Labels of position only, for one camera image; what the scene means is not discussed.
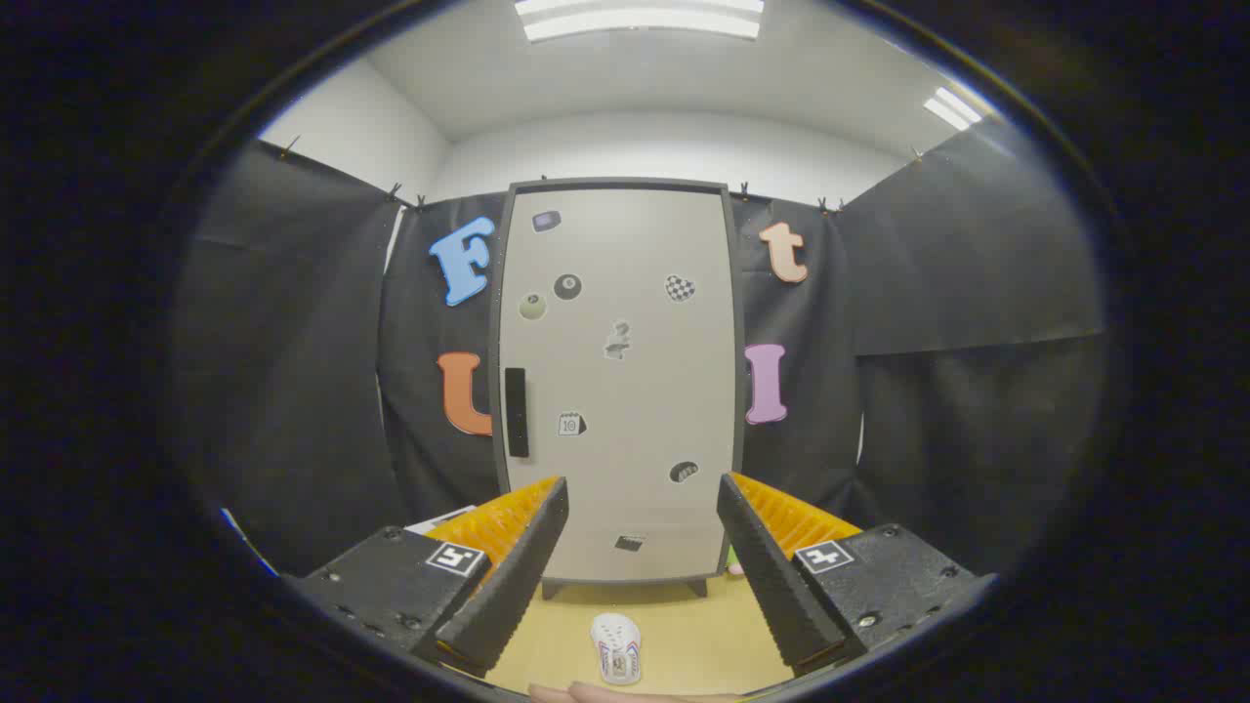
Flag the long ceiling light panel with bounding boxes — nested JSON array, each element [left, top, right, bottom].
[[515, 0, 765, 43]]

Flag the black door handle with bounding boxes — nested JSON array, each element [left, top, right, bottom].
[[504, 367, 530, 459]]

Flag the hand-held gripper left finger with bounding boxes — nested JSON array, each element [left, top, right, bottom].
[[283, 476, 570, 680]]

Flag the small ceiling light panel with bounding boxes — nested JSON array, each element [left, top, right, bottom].
[[923, 86, 983, 132]]

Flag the grey shoe cabinet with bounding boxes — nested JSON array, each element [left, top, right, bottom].
[[486, 178, 748, 600]]

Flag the black backdrop cloth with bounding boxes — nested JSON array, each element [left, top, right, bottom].
[[171, 117, 1109, 577]]

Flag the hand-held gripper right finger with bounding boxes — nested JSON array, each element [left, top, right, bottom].
[[716, 472, 999, 680]]

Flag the white shoe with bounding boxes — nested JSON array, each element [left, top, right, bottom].
[[590, 612, 644, 686]]

